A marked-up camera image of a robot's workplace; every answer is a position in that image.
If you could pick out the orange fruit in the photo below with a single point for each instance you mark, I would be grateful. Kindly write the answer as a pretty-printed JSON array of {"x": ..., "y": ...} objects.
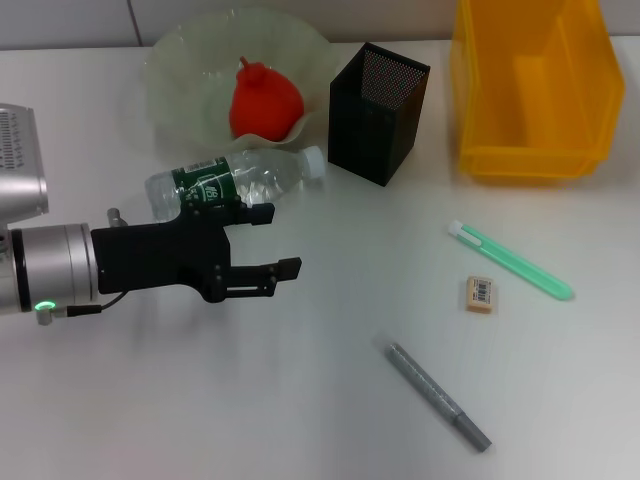
[{"x": 265, "y": 107}]

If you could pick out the beige eraser with barcode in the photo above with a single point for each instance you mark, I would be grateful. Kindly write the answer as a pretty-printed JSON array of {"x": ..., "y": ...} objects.
[{"x": 482, "y": 295}]

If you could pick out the black mesh pen holder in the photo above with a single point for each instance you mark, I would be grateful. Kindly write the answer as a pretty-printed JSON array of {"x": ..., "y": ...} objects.
[{"x": 370, "y": 130}]

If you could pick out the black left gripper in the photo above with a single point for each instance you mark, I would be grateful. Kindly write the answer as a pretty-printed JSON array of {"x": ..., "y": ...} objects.
[{"x": 160, "y": 255}]

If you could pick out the grey marker pen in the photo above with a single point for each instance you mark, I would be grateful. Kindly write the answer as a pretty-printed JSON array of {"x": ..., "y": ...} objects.
[{"x": 430, "y": 390}]

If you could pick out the clear water bottle green label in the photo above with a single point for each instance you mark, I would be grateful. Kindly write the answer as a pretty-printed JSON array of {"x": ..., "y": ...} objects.
[{"x": 235, "y": 177}]

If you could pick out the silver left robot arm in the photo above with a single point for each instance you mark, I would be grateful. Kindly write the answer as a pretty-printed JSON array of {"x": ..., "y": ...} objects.
[{"x": 40, "y": 250}]

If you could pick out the green pen white cap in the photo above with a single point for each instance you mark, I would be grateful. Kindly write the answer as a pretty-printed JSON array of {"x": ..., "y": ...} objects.
[{"x": 510, "y": 260}]

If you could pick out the yellow plastic bin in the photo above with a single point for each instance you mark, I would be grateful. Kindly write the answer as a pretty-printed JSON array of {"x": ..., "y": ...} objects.
[{"x": 540, "y": 95}]

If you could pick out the green glass fruit plate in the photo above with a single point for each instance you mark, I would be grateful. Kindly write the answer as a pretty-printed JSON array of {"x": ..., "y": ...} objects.
[{"x": 200, "y": 90}]

